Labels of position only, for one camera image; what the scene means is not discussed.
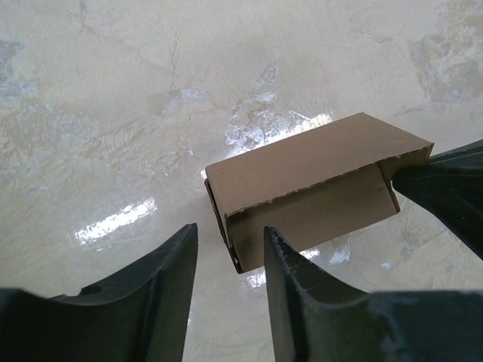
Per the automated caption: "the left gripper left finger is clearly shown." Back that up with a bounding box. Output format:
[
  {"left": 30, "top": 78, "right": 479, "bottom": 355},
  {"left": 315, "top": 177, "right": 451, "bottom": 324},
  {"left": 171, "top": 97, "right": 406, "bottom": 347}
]
[{"left": 1, "top": 223, "right": 198, "bottom": 361}]

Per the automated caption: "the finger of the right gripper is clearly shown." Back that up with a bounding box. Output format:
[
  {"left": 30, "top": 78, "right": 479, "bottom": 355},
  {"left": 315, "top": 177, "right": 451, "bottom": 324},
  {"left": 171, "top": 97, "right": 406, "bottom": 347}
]
[{"left": 392, "top": 140, "right": 483, "bottom": 257}]

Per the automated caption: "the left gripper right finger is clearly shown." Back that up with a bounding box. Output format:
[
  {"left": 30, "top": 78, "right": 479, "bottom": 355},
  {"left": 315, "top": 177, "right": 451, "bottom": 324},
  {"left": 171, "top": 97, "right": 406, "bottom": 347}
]
[{"left": 264, "top": 227, "right": 482, "bottom": 361}]

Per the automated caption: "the brown cardboard box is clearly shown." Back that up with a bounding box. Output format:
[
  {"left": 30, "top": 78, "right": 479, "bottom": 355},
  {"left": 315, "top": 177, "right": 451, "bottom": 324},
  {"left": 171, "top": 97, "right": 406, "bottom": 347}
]
[{"left": 205, "top": 113, "right": 433, "bottom": 273}]

